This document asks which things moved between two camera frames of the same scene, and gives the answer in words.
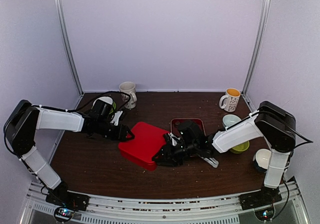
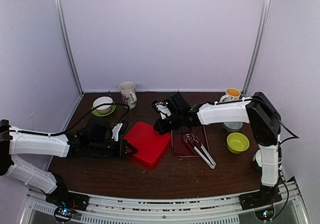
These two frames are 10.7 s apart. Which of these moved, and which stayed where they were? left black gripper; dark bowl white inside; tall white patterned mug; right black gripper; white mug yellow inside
Moved: right black gripper; left black gripper
Stayed: dark bowl white inside; tall white patterned mug; white mug yellow inside
